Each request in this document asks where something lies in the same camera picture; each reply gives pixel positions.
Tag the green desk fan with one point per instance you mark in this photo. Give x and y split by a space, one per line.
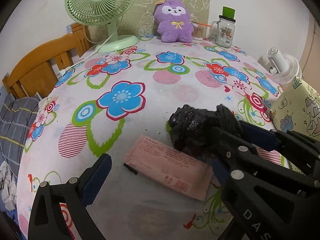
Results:
103 12

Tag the black plastic bag bundle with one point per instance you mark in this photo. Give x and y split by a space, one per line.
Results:
194 131

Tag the purple plush toy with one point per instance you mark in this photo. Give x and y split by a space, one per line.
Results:
174 24

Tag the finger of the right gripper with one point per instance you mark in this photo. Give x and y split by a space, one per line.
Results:
232 142
292 145

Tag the crumpled white cloth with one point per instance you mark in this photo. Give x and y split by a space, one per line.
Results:
8 187

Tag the white small fan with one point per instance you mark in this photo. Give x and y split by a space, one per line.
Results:
283 67

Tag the glass jar green lid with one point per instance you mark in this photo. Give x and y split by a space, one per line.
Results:
223 30

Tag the cotton swab container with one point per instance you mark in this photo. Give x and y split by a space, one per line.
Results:
200 30

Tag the pink paper packet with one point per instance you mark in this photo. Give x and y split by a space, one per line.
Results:
170 167

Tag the green cartoon wall sheet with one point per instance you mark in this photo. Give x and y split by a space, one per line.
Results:
139 19

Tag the grey plaid pillow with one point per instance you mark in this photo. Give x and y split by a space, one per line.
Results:
17 116

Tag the floral tablecloth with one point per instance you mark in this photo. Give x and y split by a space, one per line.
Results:
107 101

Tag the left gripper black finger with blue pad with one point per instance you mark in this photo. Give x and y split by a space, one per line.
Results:
46 219

